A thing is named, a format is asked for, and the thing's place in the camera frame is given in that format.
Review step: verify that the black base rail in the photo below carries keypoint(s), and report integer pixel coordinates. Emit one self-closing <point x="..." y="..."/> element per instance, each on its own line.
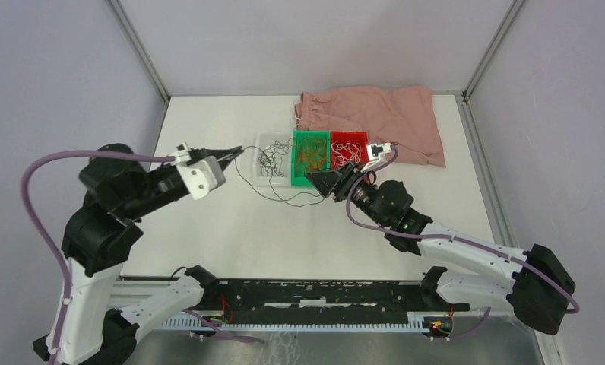
<point x="245" y="301"/>

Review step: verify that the pink cloth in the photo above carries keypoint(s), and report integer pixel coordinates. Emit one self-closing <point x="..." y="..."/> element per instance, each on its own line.
<point x="404" y="115"/>

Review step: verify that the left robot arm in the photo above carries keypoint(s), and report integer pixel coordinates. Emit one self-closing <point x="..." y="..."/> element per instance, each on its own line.
<point x="122" y="187"/>

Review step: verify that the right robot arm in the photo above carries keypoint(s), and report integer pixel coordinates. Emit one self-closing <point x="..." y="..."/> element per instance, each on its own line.
<point x="533" y="283"/>

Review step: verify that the green plastic bin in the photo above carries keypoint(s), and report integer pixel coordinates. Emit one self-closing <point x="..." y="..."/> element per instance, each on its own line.
<point x="310" y="152"/>

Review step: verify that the white slotted cable duct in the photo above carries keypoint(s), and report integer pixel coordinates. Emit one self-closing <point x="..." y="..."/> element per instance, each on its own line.
<point x="185" y="322"/>

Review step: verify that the clear plastic bin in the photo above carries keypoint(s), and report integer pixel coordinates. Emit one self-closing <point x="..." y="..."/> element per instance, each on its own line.
<point x="271" y="161"/>

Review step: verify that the red plastic bin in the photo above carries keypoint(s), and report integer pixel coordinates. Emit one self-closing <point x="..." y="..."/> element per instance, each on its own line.
<point x="346" y="146"/>

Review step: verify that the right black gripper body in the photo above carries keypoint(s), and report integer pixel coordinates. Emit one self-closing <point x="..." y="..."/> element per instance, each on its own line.
<point x="351" y="175"/>

